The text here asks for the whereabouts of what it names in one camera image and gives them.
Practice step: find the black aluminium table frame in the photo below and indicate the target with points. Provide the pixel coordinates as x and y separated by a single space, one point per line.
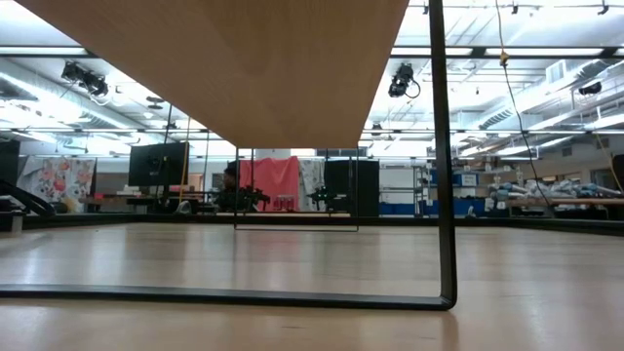
122 219

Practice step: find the cluttered background desk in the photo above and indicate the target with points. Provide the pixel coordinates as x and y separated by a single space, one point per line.
136 200

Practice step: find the background wooden workbench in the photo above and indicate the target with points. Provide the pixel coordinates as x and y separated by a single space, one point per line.
585 201

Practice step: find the tall black box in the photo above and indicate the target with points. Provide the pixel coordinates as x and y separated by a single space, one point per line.
10 161

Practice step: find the metal rack with blue bins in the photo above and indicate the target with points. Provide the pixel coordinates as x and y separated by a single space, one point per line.
463 179

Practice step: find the black computer monitor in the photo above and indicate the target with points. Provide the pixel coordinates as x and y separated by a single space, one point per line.
156 163

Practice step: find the person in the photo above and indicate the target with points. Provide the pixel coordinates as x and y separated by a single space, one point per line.
229 175

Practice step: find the wooden shelf with black legs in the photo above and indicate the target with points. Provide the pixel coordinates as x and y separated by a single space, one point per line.
244 73

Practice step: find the white patterned cloth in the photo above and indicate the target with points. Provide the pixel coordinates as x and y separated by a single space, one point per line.
312 175

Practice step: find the red hanging cloth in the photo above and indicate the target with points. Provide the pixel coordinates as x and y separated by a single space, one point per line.
278 175

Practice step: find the grey metal bracket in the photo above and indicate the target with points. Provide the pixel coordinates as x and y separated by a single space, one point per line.
16 222

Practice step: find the small red can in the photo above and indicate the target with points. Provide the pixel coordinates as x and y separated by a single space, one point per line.
292 203
280 203
286 203

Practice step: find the floral patterned cloth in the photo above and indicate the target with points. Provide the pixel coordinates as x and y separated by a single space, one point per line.
58 183

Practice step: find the blue storage bin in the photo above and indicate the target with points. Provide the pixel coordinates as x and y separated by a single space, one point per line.
400 209

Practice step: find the ceiling-mounted black camera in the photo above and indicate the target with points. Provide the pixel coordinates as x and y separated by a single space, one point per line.
85 78
590 89
402 78

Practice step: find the white and blue wrapped bundle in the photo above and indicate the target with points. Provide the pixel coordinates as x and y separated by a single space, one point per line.
560 187

